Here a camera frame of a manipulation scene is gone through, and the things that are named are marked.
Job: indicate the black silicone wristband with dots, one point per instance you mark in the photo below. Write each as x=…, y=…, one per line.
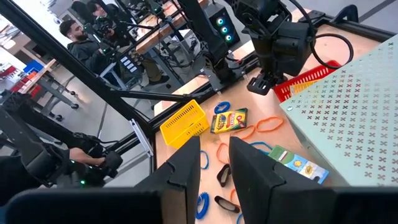
x=219, y=177

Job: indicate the person's hand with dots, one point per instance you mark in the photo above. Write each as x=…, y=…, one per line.
x=84, y=155

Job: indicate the person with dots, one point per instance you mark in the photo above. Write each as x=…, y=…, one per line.
x=96, y=9
x=82, y=49

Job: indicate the black computer tower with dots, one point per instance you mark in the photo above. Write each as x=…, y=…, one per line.
x=224, y=30

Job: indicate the wooden table with casters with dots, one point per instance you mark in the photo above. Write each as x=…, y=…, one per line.
x=37, y=77

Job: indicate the orange silicone wristband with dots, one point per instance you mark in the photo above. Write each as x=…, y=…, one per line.
x=232, y=196
x=270, y=118
x=217, y=154
x=251, y=132

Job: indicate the green perforated metal shelf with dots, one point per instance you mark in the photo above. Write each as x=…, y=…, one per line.
x=348, y=118

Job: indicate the black box centre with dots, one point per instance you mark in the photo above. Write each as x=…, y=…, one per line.
x=216, y=199

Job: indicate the yellow crayon box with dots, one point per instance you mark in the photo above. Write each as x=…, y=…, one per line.
x=298, y=163
x=228, y=121
x=303, y=87

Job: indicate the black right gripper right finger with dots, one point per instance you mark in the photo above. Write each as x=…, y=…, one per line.
x=280, y=199

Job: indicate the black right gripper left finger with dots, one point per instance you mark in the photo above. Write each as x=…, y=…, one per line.
x=168, y=199

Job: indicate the silver metal bracket strip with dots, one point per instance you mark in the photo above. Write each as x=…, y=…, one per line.
x=141, y=138

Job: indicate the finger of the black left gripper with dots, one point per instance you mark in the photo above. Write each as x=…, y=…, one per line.
x=281, y=79
x=261, y=85

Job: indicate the red plastic basket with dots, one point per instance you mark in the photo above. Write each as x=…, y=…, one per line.
x=311, y=74

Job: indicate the blue plastic bin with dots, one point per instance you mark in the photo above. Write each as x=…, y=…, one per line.
x=32, y=66

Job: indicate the yellow plastic basket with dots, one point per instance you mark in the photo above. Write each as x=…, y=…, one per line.
x=183, y=124

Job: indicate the wooden workbench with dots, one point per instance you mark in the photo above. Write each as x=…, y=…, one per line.
x=155, y=40

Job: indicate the black panel white labels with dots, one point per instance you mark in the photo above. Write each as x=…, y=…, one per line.
x=129, y=64

